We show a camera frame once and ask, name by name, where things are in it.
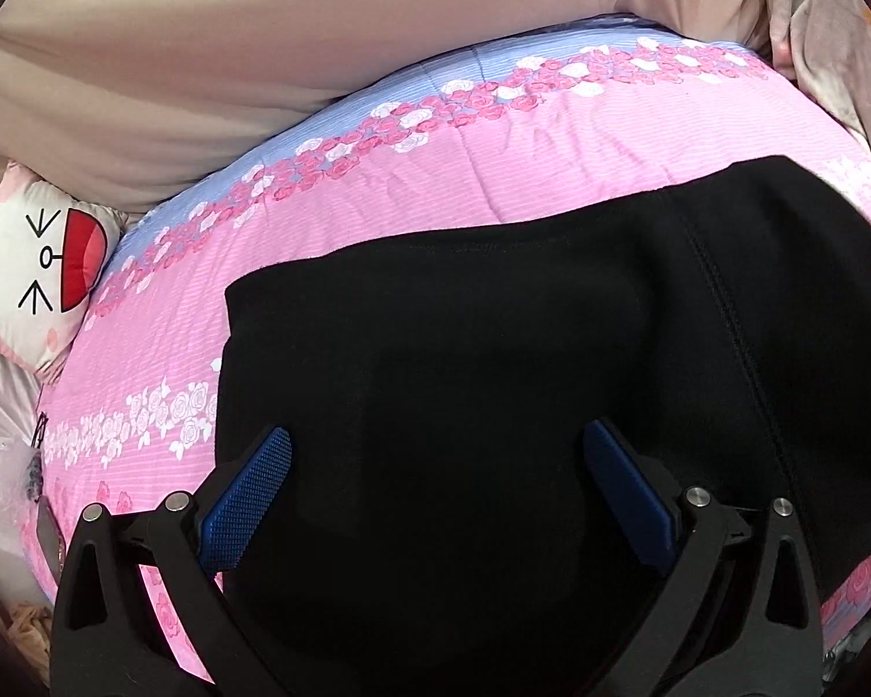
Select clear plastic bag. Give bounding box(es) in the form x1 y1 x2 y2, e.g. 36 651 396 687
0 443 46 509

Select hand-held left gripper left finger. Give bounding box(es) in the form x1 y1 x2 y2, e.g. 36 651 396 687
49 427 293 697

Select pale floral cloth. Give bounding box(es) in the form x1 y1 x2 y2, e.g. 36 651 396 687
762 0 871 175

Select pink rose print bed sheet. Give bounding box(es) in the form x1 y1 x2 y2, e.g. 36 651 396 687
23 13 871 691

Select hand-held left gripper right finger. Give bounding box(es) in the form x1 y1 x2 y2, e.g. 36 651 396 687
582 418 823 697

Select dark smartphone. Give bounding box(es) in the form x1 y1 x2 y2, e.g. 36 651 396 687
35 497 68 585

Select black pants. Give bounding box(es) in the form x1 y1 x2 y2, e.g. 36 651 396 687
204 154 871 697

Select brown cloth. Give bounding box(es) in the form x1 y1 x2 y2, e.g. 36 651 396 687
0 581 53 691

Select cartoon face pillow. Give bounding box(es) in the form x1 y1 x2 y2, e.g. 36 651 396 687
0 160 128 382

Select beige curtain cloth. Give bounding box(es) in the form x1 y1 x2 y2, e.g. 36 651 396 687
0 0 774 222

